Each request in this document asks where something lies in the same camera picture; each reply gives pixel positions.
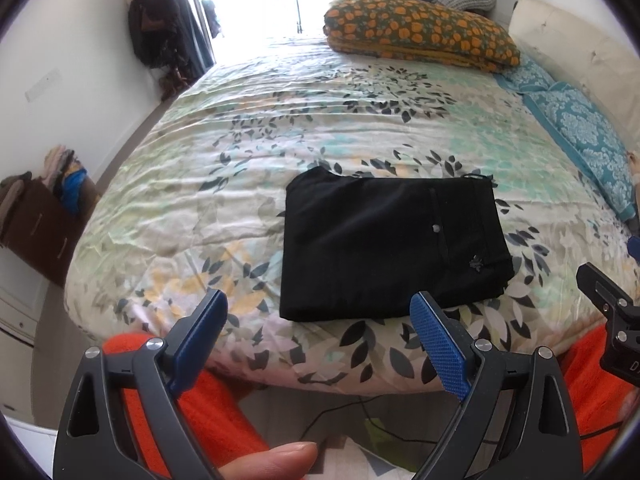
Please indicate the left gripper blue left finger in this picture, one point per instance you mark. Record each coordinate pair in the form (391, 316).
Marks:
(192, 339)

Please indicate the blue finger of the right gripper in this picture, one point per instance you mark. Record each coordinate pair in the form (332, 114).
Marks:
(633, 247)

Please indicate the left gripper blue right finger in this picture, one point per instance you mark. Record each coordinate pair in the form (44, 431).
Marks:
(446, 342)

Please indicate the black pants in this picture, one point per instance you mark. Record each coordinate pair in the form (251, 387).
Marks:
(362, 247)

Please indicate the left hand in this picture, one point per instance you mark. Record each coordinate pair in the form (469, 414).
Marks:
(286, 462)

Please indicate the teal damask pillow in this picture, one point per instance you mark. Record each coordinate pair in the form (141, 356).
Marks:
(585, 135)

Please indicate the brown wooden cabinet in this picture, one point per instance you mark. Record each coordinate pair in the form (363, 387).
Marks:
(43, 233)

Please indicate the cream padded headboard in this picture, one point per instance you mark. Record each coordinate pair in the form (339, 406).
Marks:
(572, 50)

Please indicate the pile of folded clothes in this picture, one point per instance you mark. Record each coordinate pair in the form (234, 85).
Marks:
(63, 174)

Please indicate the brown clothes on cabinet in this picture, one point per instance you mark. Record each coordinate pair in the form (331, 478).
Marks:
(11, 190)

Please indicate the grey knitted cushion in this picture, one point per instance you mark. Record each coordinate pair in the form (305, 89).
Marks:
(476, 6)

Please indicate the dark hanging bags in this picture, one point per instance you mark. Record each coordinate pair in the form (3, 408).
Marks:
(174, 36)

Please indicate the orange floral pillow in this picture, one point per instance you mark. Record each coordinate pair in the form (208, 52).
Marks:
(416, 30)

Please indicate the white wall switch plate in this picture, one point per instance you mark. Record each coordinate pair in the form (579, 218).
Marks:
(43, 85)

